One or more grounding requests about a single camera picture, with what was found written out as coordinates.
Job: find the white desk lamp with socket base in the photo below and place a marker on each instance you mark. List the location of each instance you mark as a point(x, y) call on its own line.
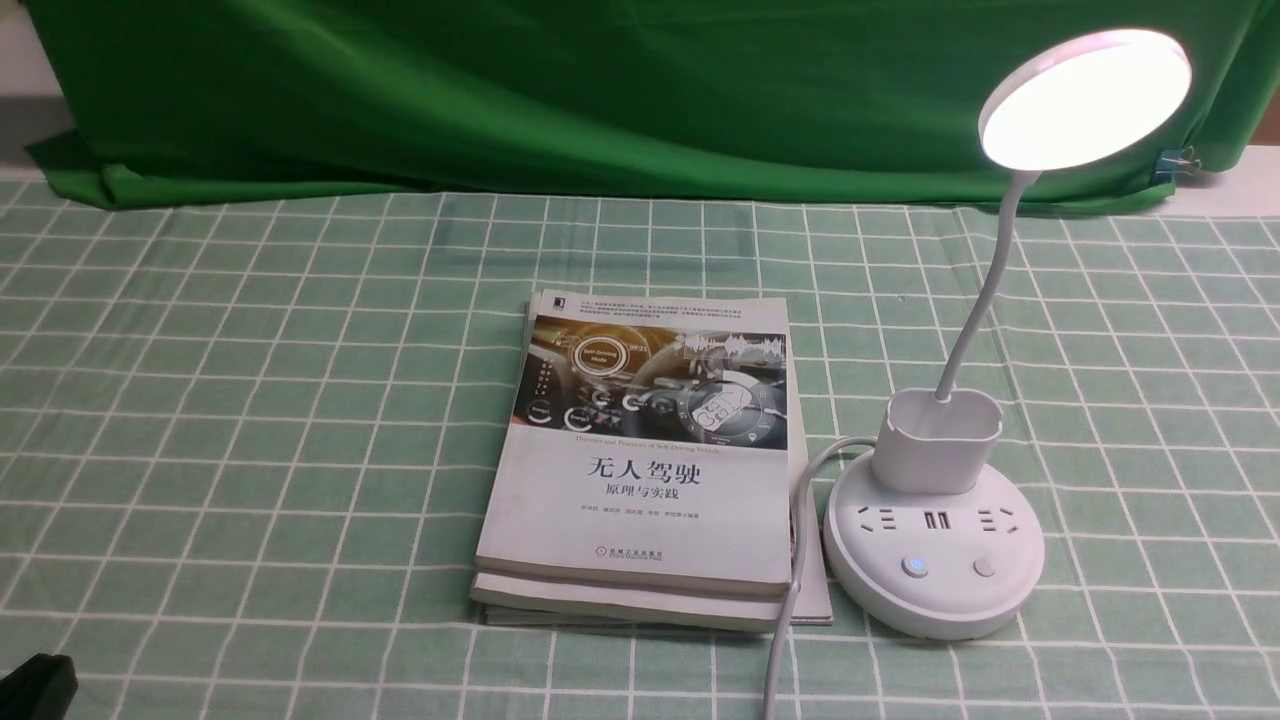
point(922, 531)

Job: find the top self-driving textbook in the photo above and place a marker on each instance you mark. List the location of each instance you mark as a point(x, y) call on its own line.
point(640, 480)

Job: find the lower stacked book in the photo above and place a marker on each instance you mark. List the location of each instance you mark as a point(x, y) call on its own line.
point(640, 612)

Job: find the green checkered tablecloth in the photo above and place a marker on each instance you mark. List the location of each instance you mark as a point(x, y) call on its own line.
point(246, 451)

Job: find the green backdrop cloth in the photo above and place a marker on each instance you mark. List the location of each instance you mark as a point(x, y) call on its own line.
point(204, 102)

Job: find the blue binder clip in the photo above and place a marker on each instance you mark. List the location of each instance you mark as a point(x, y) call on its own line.
point(1172, 164)

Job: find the black object bottom left corner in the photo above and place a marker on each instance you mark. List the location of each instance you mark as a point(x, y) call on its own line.
point(41, 688)

